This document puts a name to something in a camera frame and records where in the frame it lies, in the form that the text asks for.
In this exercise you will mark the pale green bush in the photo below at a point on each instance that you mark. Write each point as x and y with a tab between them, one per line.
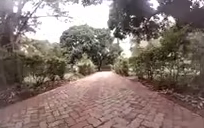
86	66

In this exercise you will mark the large round-crowned tree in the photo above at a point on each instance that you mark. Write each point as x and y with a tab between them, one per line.
86	40

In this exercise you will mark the red brick path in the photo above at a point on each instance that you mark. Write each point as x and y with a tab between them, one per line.
103	103

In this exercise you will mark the bare soil strip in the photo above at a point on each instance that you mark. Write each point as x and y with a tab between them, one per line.
190	100
10	96

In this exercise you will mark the pale grass patch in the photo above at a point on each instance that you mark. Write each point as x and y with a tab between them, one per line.
71	76

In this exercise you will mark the row of green bushes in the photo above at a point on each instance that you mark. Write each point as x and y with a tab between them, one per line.
163	60
53	66

